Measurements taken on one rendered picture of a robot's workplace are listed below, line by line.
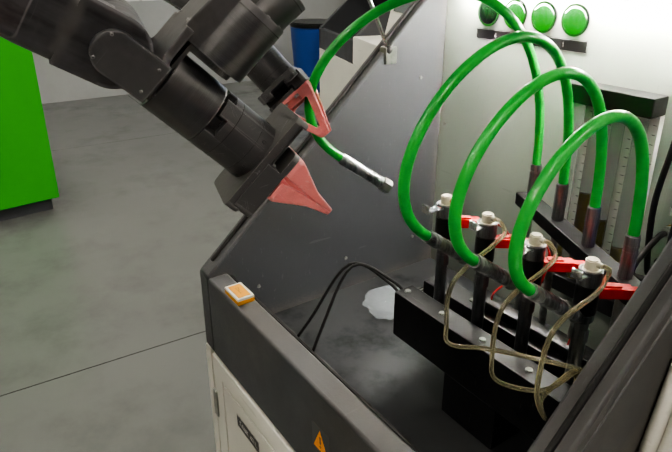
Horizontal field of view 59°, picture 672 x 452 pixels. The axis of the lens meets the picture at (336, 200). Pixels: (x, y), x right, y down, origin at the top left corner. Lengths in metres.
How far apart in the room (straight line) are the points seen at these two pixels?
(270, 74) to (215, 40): 0.36
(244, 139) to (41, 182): 3.54
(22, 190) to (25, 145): 0.27
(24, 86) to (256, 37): 3.43
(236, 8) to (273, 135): 0.11
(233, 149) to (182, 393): 1.88
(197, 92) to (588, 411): 0.47
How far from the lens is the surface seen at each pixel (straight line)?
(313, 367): 0.86
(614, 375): 0.67
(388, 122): 1.20
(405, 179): 0.70
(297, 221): 1.13
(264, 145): 0.53
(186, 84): 0.51
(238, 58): 0.51
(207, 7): 0.50
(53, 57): 0.48
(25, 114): 3.92
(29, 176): 4.01
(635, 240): 0.81
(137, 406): 2.34
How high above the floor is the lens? 1.48
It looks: 22 degrees down
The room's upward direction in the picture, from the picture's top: straight up
